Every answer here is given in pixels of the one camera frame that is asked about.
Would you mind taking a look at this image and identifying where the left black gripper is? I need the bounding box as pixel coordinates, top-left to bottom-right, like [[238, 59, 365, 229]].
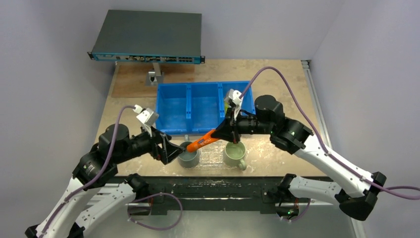
[[114, 122, 185, 164]]

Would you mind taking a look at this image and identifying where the grey mug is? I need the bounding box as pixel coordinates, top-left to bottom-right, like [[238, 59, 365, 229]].
[[177, 135, 200, 168]]

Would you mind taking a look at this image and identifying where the light green mug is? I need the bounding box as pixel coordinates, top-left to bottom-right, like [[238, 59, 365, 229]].
[[223, 142, 247, 171]]

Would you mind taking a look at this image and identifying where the clear plastic holder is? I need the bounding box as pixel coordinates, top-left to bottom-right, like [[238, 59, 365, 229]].
[[199, 141, 225, 169]]

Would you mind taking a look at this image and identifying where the clear textured oval tray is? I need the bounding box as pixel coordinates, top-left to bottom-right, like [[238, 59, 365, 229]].
[[187, 143, 247, 171]]

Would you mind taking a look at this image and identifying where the blue plastic divided bin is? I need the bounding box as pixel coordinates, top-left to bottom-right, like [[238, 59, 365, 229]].
[[156, 81, 249, 135]]

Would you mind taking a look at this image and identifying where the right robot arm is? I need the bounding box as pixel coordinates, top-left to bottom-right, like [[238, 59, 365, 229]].
[[211, 95, 386, 221]]

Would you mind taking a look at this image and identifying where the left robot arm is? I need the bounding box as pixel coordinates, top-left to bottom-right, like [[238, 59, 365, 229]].
[[25, 124, 185, 238]]

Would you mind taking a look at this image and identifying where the wooden base board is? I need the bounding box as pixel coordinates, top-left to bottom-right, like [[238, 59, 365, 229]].
[[110, 62, 205, 98]]

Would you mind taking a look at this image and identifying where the black aluminium base frame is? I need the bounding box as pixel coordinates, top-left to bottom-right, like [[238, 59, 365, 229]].
[[88, 176, 339, 216]]

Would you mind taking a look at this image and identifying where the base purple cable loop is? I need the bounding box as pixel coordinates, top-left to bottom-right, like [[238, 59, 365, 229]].
[[127, 192, 183, 231]]

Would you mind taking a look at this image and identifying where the metal switch stand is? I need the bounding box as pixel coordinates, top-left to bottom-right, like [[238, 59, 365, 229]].
[[145, 62, 164, 87]]

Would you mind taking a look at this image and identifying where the grey network switch box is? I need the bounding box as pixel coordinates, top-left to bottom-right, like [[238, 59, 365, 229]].
[[88, 9, 206, 64]]

